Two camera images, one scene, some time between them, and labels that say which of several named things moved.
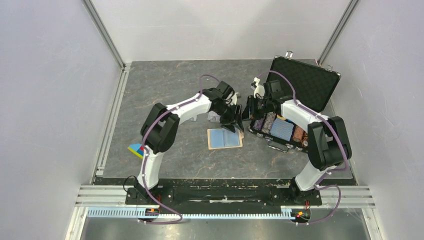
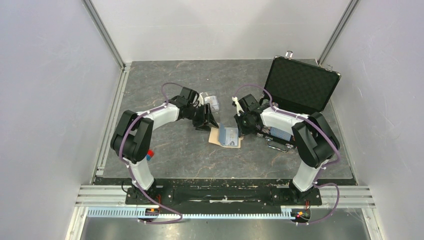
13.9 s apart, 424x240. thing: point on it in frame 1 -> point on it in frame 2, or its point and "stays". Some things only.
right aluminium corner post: x=337 y=31 stays
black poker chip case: x=310 y=85 stays
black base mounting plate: x=224 y=195 stays
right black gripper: x=249 y=112 -> x=242 y=130
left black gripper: x=233 y=118 -> x=203 y=118
